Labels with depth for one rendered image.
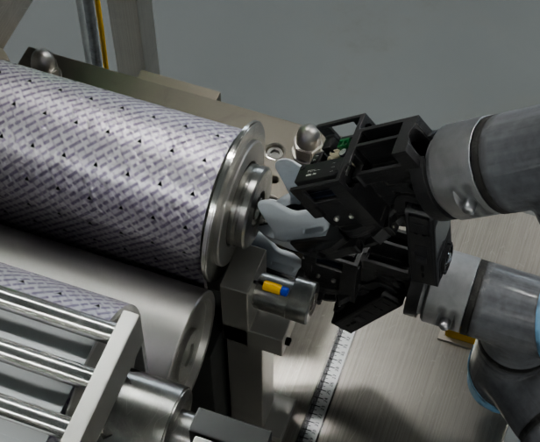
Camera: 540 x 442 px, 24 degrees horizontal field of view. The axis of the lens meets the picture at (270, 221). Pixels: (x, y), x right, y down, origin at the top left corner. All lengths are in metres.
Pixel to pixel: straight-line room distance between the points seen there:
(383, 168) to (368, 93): 1.82
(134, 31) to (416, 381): 1.08
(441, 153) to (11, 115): 0.38
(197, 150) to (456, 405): 0.49
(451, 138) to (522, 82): 1.91
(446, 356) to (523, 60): 1.53
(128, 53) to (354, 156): 1.40
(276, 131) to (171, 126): 0.36
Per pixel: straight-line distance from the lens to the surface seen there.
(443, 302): 1.21
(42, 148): 1.11
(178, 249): 1.09
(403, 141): 0.97
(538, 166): 0.91
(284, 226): 1.08
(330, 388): 1.42
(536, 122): 0.92
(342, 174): 0.99
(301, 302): 1.13
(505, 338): 1.22
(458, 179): 0.95
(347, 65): 2.84
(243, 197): 1.08
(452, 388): 1.43
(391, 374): 1.43
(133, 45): 2.34
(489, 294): 1.21
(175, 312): 1.08
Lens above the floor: 2.18
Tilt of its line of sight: 57 degrees down
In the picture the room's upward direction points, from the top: straight up
